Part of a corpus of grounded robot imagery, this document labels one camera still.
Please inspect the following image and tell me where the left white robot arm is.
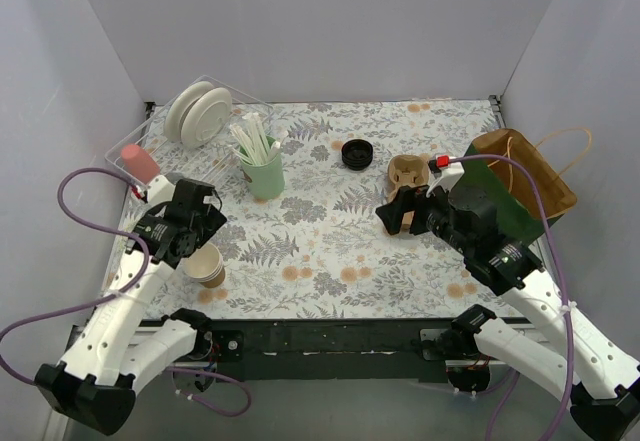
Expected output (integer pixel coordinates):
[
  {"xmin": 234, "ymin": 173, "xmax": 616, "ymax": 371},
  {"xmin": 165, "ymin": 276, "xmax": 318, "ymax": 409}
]
[{"xmin": 34, "ymin": 179, "xmax": 226, "ymax": 435}]

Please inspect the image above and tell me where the black coffee lid stack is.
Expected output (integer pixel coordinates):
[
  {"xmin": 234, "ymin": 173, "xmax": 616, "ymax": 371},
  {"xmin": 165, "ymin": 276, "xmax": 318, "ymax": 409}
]
[{"xmin": 341, "ymin": 139, "xmax": 373, "ymax": 171}]

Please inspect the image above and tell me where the brown cardboard cup carrier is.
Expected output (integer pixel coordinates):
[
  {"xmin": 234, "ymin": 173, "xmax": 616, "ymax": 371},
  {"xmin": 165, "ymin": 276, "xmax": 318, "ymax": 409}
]
[{"xmin": 387, "ymin": 154, "xmax": 430, "ymax": 202}]

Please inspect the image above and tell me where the green brown paper bag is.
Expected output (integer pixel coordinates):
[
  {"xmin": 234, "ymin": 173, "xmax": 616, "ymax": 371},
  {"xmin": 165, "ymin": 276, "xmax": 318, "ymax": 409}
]
[{"xmin": 461, "ymin": 128, "xmax": 592, "ymax": 244}]

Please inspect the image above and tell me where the clear plastic dish rack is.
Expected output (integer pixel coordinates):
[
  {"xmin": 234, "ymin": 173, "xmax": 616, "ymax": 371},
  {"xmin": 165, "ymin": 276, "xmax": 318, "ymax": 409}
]
[{"xmin": 105, "ymin": 76, "xmax": 275, "ymax": 186}]

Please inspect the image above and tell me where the pink plastic cup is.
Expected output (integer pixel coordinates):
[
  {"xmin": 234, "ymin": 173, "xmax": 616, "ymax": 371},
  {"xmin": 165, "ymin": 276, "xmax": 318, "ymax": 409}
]
[{"xmin": 120, "ymin": 144, "xmax": 160, "ymax": 184}]

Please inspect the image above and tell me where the floral patterned table mat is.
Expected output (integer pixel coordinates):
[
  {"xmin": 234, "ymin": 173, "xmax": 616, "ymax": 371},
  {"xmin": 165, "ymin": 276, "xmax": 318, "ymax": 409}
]
[{"xmin": 146, "ymin": 100, "xmax": 515, "ymax": 319}]

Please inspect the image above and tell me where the green straw holder cup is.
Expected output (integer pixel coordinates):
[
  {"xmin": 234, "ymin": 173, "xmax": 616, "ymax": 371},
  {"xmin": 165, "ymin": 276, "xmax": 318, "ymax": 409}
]
[{"xmin": 239, "ymin": 136, "xmax": 285, "ymax": 200}]

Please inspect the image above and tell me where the white plate front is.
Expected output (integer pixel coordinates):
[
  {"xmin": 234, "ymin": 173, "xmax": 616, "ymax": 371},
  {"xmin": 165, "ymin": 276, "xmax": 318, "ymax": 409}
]
[{"xmin": 181, "ymin": 87, "xmax": 232, "ymax": 149}]

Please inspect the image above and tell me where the white plate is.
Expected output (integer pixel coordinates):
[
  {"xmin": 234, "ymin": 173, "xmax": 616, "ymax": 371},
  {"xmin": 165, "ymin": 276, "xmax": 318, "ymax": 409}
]
[
  {"xmin": 181, "ymin": 87, "xmax": 232, "ymax": 149},
  {"xmin": 164, "ymin": 81, "xmax": 214, "ymax": 142}
]

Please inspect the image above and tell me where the white wrapped straws bundle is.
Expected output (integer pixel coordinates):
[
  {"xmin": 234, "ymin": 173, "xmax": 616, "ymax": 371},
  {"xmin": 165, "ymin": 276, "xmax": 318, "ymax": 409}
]
[{"xmin": 229, "ymin": 112, "xmax": 289, "ymax": 167}]

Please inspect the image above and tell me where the white plate rear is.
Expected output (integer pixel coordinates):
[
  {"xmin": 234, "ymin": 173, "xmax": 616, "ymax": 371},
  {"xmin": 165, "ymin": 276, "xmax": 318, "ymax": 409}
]
[{"xmin": 164, "ymin": 81, "xmax": 214, "ymax": 142}]

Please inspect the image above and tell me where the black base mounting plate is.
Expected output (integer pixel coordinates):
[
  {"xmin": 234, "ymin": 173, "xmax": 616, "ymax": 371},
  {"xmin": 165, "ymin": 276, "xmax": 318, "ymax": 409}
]
[{"xmin": 180, "ymin": 318, "xmax": 488, "ymax": 382}]

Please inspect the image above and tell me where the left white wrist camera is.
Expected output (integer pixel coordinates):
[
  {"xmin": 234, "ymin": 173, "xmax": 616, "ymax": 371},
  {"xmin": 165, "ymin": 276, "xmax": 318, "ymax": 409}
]
[{"xmin": 132, "ymin": 173, "xmax": 181, "ymax": 207}]

